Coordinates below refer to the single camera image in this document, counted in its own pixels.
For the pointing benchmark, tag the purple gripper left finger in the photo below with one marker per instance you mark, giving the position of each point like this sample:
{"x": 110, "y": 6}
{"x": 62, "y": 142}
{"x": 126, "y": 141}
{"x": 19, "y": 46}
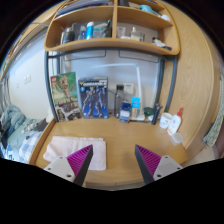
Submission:
{"x": 73, "y": 167}

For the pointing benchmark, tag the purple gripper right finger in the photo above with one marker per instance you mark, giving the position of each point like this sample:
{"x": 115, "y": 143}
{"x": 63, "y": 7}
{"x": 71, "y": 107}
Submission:
{"x": 154, "y": 167}

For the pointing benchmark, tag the pink folded towel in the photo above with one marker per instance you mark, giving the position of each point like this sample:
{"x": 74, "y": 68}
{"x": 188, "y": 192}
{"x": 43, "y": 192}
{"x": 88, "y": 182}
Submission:
{"x": 65, "y": 146}

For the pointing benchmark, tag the clear plastic cup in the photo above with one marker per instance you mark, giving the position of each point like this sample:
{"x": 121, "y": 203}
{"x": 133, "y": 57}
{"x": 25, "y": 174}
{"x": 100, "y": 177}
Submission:
{"x": 176, "y": 139}

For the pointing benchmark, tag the white bottle red cap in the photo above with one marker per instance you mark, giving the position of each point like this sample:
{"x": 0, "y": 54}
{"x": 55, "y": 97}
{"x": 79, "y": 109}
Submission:
{"x": 175, "y": 123}

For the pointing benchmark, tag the white round jar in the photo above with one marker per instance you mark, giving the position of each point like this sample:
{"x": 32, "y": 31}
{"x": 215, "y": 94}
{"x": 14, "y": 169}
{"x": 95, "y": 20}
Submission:
{"x": 165, "y": 120}

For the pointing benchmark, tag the white desk lamp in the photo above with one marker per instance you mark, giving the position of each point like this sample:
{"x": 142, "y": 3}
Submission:
{"x": 139, "y": 87}

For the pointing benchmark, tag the dark green round dish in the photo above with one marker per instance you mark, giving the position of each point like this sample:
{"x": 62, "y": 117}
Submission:
{"x": 148, "y": 111}

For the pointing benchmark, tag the black electric shaver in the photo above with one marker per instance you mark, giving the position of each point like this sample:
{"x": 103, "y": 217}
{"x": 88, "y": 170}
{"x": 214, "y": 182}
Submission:
{"x": 158, "y": 107}

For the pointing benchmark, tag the bed with blue bedding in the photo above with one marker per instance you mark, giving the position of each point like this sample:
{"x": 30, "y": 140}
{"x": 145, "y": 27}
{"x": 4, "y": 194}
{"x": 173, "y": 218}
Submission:
{"x": 18, "y": 134}

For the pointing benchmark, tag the small blue ink box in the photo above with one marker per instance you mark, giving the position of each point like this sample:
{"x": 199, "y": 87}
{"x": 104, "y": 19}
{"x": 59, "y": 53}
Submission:
{"x": 125, "y": 112}

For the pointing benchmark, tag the light blue carton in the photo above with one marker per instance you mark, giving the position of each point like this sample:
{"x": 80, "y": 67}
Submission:
{"x": 135, "y": 106}

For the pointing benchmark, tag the Groot Lego box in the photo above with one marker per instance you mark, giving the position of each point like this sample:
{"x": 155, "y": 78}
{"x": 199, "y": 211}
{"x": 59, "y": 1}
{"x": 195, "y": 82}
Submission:
{"x": 65, "y": 98}

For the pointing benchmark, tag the dark water bottle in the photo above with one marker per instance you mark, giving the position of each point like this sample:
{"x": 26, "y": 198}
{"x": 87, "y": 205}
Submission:
{"x": 119, "y": 97}

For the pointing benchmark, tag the blue robot model box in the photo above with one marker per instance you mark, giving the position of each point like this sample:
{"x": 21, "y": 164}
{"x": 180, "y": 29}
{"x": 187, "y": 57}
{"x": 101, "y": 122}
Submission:
{"x": 94, "y": 97}

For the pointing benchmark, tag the glass bottle on shelf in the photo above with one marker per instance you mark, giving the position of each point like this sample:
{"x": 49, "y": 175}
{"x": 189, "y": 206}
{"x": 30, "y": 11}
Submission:
{"x": 136, "y": 35}

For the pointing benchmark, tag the blue canister on shelf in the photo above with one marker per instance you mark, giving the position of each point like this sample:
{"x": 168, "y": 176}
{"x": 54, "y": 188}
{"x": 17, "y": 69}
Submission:
{"x": 89, "y": 30}

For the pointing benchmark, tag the wooden wall shelf unit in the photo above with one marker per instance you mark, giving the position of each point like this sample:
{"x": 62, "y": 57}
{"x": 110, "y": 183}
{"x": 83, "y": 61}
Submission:
{"x": 113, "y": 23}

